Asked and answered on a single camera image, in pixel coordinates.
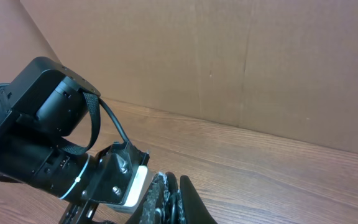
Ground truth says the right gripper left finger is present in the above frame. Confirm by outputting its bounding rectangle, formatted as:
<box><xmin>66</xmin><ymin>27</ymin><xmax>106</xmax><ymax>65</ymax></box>
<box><xmin>126</xmin><ymin>172</ymin><xmax>169</xmax><ymax>224</ymax></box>

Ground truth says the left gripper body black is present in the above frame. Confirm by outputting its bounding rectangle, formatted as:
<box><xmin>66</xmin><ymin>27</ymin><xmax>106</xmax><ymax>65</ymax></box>
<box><xmin>58</xmin><ymin>199</ymin><xmax>117</xmax><ymax>224</ymax></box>

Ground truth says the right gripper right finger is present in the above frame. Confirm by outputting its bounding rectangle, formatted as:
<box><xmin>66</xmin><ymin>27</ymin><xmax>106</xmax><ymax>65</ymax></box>
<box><xmin>180</xmin><ymin>175</ymin><xmax>217</xmax><ymax>224</ymax></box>

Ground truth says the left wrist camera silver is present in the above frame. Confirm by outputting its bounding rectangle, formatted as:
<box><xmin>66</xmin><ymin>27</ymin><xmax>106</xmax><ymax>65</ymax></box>
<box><xmin>82</xmin><ymin>142</ymin><xmax>153</xmax><ymax>213</ymax></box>

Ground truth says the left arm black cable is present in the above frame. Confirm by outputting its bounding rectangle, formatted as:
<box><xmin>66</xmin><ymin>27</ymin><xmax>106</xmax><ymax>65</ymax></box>
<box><xmin>0</xmin><ymin>82</ymin><xmax>131</xmax><ymax>144</ymax></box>

